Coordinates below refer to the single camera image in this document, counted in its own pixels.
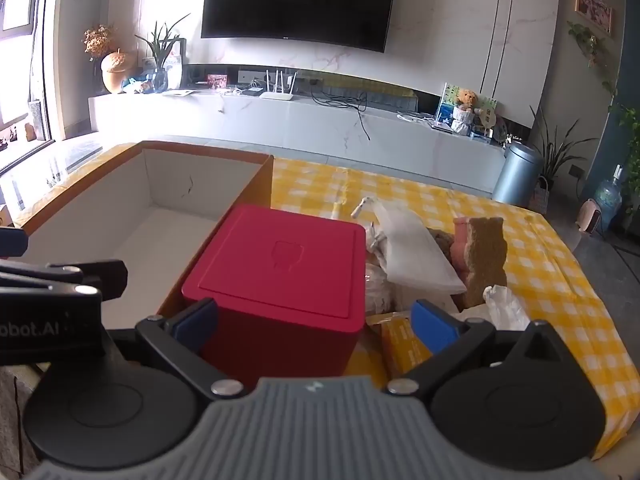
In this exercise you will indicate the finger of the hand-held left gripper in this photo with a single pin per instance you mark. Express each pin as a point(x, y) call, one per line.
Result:
point(12, 242)

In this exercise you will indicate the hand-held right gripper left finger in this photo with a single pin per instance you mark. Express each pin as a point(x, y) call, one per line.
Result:
point(192, 321)

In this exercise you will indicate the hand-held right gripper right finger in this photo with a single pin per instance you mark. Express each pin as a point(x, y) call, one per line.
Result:
point(434, 324)

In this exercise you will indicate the white translucent foam pouch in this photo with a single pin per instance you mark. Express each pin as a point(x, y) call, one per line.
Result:
point(415, 250)

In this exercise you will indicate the red square lidded box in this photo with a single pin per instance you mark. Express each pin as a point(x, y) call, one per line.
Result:
point(280, 280)

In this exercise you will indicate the orange cardboard box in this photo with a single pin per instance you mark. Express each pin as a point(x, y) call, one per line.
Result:
point(150, 210)

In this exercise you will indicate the white crumpled cloth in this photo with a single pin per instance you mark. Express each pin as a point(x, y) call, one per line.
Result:
point(507, 305)

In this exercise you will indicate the brown fluffy towel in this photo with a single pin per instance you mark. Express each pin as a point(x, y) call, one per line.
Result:
point(441, 242)

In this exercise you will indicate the yellow checkered tablecloth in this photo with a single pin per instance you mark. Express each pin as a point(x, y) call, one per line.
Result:
point(545, 280)

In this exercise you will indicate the grey blue trash can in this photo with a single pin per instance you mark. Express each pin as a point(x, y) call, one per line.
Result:
point(517, 175)

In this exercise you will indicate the pink space heater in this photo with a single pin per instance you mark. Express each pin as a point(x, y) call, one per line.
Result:
point(589, 217)

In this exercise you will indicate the acorn shaped vase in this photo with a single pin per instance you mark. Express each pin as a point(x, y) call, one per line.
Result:
point(117, 72)

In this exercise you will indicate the long-leaf plant in woven basket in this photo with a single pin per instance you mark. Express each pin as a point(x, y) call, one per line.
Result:
point(555, 160)

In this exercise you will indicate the window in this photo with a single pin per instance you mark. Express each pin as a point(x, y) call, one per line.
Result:
point(20, 35)

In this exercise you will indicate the blue water bottle with pump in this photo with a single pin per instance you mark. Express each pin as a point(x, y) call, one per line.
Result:
point(607, 202)

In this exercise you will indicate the round hand fan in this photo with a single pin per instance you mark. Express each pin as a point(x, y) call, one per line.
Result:
point(489, 116)

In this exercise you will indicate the brown teddy bear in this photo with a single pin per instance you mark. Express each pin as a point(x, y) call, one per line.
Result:
point(465, 110)

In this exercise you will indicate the dried flower bunch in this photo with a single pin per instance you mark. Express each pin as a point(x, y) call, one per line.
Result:
point(98, 41)

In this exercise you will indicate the white paper sheet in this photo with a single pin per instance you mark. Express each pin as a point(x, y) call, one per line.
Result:
point(179, 92)

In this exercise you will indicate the white marble tv console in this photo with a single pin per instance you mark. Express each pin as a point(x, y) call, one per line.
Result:
point(300, 120)

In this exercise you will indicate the green picture board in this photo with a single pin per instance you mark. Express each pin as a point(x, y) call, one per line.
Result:
point(452, 95)

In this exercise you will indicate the green plant in glass vase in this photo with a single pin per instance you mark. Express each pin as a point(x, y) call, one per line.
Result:
point(160, 55)

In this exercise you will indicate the small pink card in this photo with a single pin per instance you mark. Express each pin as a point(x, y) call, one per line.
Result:
point(217, 81)

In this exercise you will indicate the white wifi router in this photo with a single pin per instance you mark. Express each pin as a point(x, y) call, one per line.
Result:
point(277, 94)

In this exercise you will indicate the hanging ivy plant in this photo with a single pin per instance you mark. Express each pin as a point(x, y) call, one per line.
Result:
point(592, 47)

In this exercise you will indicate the black flat television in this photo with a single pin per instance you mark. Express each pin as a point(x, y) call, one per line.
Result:
point(300, 0)

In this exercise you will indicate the framed wall picture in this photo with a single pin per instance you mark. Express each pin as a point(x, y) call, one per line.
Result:
point(594, 6)

